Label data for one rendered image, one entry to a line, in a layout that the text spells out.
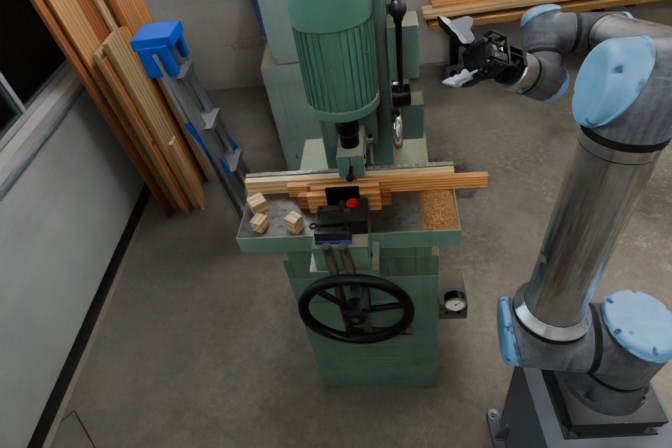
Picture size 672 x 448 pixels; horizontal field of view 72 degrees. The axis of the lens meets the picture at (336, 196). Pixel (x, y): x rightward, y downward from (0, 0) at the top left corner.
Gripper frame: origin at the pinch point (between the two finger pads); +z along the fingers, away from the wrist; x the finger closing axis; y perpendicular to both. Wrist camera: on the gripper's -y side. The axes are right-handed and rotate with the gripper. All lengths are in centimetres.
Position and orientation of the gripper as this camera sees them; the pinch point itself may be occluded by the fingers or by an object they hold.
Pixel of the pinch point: (436, 49)
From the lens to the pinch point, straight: 103.7
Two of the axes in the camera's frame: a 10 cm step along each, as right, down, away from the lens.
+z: -8.5, -1.1, -5.1
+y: 5.2, -2.1, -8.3
